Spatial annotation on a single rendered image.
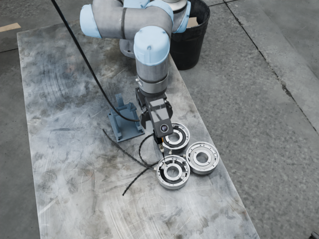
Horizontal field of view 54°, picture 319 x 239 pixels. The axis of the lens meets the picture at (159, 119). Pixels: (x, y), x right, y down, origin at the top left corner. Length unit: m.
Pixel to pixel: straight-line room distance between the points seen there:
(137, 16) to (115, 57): 0.58
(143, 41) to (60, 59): 0.75
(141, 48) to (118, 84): 0.58
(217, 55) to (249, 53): 0.25
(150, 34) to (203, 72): 1.69
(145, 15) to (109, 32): 0.10
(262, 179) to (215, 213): 1.01
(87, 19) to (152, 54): 0.20
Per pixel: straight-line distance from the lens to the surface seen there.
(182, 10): 1.18
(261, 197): 1.93
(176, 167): 1.00
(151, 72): 0.70
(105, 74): 1.27
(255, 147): 2.05
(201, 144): 1.04
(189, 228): 0.97
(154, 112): 0.79
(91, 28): 0.79
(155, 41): 0.66
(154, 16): 0.76
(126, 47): 1.31
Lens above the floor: 1.74
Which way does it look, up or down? 57 degrees down
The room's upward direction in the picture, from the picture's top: 1 degrees counter-clockwise
